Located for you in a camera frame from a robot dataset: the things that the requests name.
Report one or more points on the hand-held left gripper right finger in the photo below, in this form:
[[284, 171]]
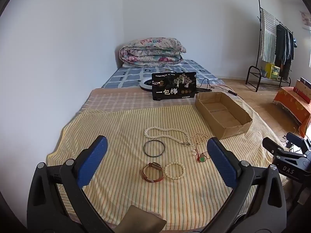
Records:
[[221, 162]]

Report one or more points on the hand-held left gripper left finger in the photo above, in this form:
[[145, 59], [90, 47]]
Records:
[[93, 160]]

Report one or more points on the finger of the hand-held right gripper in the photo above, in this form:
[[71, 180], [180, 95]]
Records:
[[269, 142], [295, 138]]

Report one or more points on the cardboard box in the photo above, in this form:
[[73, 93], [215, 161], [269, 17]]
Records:
[[218, 116]]

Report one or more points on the dark thin bangle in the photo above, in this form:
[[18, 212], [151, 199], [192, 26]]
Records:
[[145, 151]]

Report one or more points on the orange cloth covered furniture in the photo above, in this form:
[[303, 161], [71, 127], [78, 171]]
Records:
[[291, 104]]

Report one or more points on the yellow striped blanket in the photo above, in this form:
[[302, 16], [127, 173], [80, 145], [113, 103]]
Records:
[[116, 131]]

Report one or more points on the flat brown box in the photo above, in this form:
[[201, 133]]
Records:
[[302, 89]]

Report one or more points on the pink checkered blanket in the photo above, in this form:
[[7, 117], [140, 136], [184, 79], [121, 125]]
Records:
[[121, 99]]

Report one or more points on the yellow plastic crate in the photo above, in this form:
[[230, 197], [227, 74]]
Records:
[[271, 70]]

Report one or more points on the black metal clothes rack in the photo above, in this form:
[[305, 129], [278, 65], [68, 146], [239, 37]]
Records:
[[252, 68]]

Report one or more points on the black printed packet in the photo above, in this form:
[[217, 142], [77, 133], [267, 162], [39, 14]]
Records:
[[173, 87]]

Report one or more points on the blue patterned bed sheet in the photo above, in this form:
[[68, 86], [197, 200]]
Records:
[[128, 76]]

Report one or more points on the dark hanging clothes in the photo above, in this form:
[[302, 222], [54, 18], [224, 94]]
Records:
[[284, 48]]

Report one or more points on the striped hanging cloth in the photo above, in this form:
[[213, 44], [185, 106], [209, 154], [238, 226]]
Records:
[[267, 36]]

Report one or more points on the folded floral quilt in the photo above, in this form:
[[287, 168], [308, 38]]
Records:
[[150, 52]]

